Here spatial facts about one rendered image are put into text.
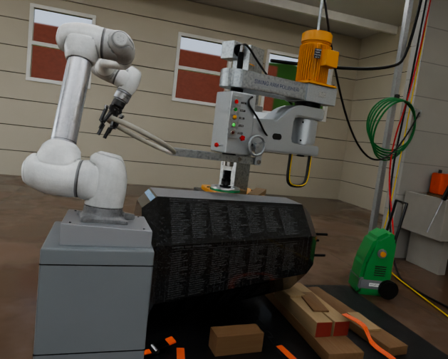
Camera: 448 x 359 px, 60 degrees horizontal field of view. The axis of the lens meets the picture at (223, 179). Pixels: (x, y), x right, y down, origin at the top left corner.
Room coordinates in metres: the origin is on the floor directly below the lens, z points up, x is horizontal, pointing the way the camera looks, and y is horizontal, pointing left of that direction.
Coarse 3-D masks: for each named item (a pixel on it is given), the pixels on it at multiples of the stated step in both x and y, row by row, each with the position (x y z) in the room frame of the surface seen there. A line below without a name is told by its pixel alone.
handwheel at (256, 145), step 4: (252, 136) 2.69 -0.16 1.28; (256, 136) 2.69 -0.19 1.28; (260, 136) 2.71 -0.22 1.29; (252, 140) 2.68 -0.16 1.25; (264, 140) 2.73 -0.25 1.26; (248, 144) 2.67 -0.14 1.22; (252, 144) 2.74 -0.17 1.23; (256, 144) 2.69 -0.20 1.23; (260, 144) 2.72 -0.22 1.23; (264, 144) 2.73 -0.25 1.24; (248, 148) 2.67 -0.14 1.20; (256, 148) 2.70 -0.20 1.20; (264, 148) 2.73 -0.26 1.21; (252, 152) 2.69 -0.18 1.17; (256, 152) 2.71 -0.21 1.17; (260, 152) 2.72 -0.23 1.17; (256, 156) 2.71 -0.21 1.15
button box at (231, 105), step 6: (234, 96) 2.63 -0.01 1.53; (240, 96) 2.65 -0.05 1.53; (240, 102) 2.65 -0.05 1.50; (240, 108) 2.66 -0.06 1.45; (228, 114) 2.63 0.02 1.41; (234, 114) 2.64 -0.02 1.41; (228, 120) 2.62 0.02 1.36; (234, 120) 2.64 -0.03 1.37; (228, 126) 2.62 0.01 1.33; (228, 132) 2.62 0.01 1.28; (234, 138) 2.65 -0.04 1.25
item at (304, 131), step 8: (296, 120) 3.06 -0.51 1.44; (304, 120) 3.03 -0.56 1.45; (312, 120) 3.04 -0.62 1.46; (296, 128) 3.05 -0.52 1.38; (304, 128) 3.02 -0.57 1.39; (312, 128) 3.03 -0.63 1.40; (296, 136) 3.05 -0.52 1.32; (304, 136) 3.02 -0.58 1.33; (312, 136) 3.04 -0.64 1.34; (304, 144) 3.03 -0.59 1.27; (312, 144) 3.07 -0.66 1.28
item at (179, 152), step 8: (176, 152) 2.51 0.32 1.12; (184, 152) 2.54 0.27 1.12; (192, 152) 2.57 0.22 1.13; (200, 152) 2.60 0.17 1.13; (208, 152) 2.63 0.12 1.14; (216, 152) 2.78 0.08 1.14; (224, 160) 2.69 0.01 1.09; (232, 160) 2.73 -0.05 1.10; (240, 160) 2.75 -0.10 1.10; (248, 160) 2.79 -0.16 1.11
